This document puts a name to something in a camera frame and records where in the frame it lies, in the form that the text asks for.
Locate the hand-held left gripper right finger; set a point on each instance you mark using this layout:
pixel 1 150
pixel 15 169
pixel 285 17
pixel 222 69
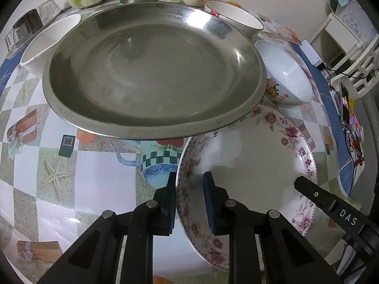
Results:
pixel 208 201

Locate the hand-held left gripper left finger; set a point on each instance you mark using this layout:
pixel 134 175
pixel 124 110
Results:
pixel 170 201

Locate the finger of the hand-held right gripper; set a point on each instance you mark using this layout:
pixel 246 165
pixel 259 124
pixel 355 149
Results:
pixel 319 198

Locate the pink floral ceramic plate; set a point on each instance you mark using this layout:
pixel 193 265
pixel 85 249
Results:
pixel 251 159

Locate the stainless steel plate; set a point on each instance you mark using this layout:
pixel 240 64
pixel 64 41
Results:
pixel 148 65

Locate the large plain white bowl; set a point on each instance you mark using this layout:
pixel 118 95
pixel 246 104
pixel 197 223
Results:
pixel 41 47

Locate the colourful toy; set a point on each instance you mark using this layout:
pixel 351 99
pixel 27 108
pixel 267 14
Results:
pixel 356 130

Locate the blue quilted cloth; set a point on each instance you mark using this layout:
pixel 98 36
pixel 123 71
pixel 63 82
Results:
pixel 334 118

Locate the black smartphone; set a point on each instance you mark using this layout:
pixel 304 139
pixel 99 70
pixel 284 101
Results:
pixel 344 106

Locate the printed checkered tablecloth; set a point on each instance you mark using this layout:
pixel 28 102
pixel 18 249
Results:
pixel 59 168

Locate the white bowl with flower print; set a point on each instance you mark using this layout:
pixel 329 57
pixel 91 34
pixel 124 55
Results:
pixel 284 68

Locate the small white plastic box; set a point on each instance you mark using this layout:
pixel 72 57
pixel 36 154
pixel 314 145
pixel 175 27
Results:
pixel 311 53

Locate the white plastic chair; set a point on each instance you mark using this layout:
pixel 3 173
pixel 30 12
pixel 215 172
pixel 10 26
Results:
pixel 352 26

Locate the red-rimmed white bowl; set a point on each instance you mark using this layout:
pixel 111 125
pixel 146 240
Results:
pixel 231 13

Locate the light green cloth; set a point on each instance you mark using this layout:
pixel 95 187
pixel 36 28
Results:
pixel 339 0

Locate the clear glass cup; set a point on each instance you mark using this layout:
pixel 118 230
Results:
pixel 10 40
pixel 49 10

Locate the glass teapot with dark lid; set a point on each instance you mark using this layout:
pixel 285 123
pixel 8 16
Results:
pixel 26 25

